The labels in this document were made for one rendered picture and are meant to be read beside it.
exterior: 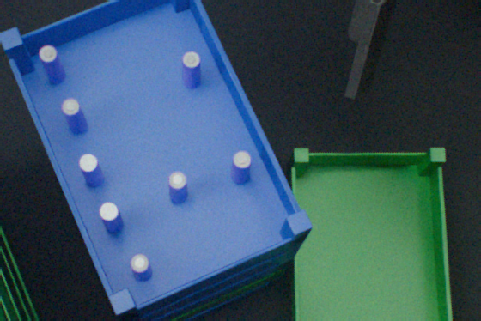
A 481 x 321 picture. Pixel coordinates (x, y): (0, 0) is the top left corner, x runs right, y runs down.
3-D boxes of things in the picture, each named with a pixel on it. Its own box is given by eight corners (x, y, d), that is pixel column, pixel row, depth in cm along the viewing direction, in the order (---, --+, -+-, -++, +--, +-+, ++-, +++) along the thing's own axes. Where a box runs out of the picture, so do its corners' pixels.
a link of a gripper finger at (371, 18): (380, 4, 59) (369, 0, 60) (354, 100, 63) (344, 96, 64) (398, -9, 62) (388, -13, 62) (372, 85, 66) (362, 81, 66)
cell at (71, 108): (66, 121, 99) (57, 101, 93) (82, 114, 100) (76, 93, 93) (73, 136, 99) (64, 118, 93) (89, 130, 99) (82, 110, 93)
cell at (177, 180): (167, 190, 98) (164, 174, 92) (183, 183, 98) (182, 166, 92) (173, 206, 98) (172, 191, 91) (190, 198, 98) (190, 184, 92)
